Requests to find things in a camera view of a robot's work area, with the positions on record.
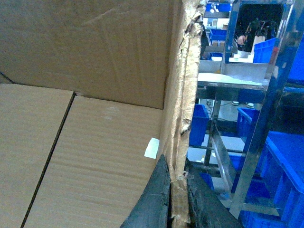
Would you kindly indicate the blue plastic bin front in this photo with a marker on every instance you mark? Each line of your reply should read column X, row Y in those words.
column 199, row 125

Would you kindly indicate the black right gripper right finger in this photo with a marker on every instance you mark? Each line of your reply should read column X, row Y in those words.
column 205, row 209

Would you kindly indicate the blue bin upper shelf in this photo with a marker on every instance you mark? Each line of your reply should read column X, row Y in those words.
column 263, row 51

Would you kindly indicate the blue plastic bin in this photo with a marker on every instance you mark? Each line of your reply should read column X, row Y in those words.
column 199, row 125
column 244, row 121
column 282, row 169

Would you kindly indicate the stainless steel shelf rack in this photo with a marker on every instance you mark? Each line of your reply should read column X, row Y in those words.
column 230, row 80

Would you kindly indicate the blue plastic bin right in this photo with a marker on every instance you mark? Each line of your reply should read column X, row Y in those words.
column 282, row 169

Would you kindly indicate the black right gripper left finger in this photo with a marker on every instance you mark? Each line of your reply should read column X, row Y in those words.
column 151, row 210

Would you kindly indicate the large cardboard box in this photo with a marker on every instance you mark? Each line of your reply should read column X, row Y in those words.
column 92, row 93

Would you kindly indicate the blue plastic bin middle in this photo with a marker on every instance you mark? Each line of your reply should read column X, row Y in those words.
column 244, row 121

